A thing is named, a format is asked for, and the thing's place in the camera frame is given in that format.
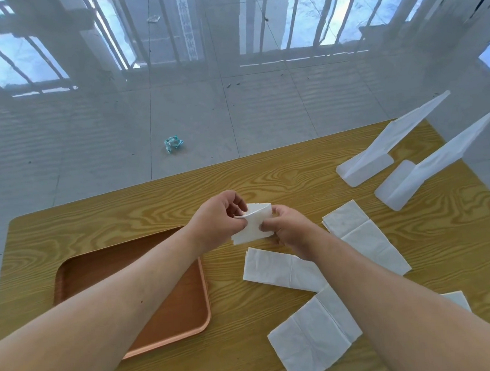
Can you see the person's left hand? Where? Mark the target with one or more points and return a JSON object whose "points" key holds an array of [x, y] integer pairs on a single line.
{"points": [[214, 224]]}

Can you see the person's right hand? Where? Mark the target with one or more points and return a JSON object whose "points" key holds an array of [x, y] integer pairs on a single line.
{"points": [[290, 230]]}

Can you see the person's left thumb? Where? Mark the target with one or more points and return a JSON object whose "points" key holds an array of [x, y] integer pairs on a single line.
{"points": [[238, 223]]}

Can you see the person's right thumb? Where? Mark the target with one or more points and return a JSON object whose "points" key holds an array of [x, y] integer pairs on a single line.
{"points": [[277, 211]]}

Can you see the white paper napkin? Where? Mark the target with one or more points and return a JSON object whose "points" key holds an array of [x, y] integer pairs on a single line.
{"points": [[458, 300], [366, 236], [251, 226], [284, 271], [314, 335]]}

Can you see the person's left forearm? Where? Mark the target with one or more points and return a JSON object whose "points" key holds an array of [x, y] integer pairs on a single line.
{"points": [[88, 322]]}

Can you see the person's right forearm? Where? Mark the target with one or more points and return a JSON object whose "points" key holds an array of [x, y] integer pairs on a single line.
{"points": [[403, 314]]}

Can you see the crumpled teal wrapper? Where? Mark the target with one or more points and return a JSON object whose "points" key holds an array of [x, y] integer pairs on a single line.
{"points": [[173, 143]]}

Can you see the brown wooden tray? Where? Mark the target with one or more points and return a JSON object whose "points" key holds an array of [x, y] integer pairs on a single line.
{"points": [[169, 306]]}

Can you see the white plastic napkin holder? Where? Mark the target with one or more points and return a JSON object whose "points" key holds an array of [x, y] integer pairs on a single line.
{"points": [[384, 145], [432, 161]]}

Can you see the small clear litter scrap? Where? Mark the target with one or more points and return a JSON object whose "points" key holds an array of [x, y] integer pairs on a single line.
{"points": [[153, 18]]}

